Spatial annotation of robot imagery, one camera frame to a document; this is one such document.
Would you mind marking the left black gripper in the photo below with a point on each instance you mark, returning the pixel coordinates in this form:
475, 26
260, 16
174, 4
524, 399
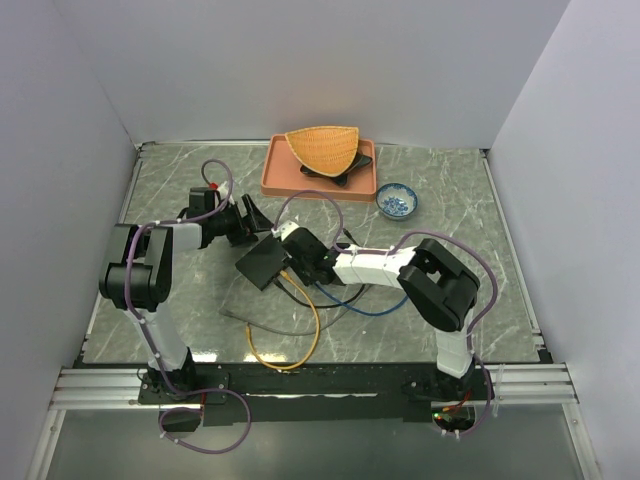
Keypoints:
257, 221

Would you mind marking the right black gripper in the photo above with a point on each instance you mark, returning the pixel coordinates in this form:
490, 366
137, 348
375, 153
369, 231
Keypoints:
307, 280

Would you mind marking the black network switch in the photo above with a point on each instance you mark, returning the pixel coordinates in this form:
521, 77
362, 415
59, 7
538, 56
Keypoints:
262, 265

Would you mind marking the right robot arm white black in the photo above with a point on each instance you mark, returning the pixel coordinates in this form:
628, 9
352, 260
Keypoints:
440, 287

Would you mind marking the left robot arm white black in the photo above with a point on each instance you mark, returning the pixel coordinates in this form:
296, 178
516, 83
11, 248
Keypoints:
137, 274

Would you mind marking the salmon pink tray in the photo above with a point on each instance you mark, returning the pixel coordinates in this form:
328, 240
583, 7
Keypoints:
281, 175

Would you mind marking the orange woven basket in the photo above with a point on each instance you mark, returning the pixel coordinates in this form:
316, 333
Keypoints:
326, 150

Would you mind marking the blue white ceramic bowl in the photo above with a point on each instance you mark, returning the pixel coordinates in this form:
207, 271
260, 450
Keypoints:
396, 201

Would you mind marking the black dish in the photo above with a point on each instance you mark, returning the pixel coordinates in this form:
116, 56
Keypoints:
360, 161

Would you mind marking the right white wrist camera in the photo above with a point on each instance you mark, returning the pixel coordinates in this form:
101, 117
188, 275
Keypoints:
282, 231

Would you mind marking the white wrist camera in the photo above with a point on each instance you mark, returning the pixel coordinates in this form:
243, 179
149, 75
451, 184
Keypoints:
282, 231
223, 191

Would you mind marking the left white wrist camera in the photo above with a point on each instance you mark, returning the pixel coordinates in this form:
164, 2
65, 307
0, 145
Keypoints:
223, 191

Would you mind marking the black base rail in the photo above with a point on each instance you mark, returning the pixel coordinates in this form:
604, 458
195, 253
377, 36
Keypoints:
234, 392

